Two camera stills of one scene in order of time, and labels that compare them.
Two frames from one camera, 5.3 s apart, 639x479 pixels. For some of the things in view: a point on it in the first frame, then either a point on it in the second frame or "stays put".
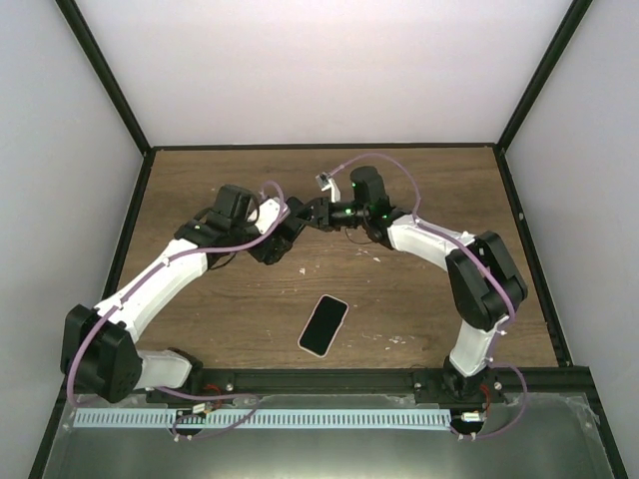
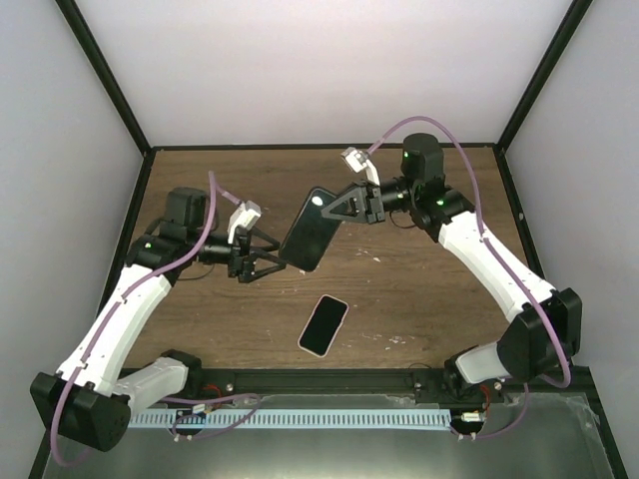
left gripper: (270, 251) to (244, 267)
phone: (322, 325) stays put
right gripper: (321, 214) to (368, 197)
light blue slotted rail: (261, 418) stays put
